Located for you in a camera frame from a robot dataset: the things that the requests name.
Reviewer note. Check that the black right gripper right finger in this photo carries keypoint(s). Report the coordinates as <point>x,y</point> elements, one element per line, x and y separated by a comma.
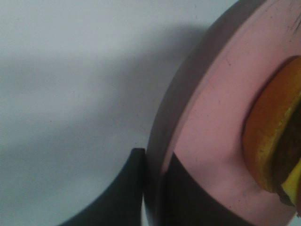
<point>219,193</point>

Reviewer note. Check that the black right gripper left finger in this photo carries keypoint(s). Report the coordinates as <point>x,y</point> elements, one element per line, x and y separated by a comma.
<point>121,203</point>

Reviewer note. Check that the pink round plate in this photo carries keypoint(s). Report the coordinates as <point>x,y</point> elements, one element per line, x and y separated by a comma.
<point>204,109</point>

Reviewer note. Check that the toy burger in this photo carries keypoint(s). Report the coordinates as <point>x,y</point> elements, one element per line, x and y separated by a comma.
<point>271,139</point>

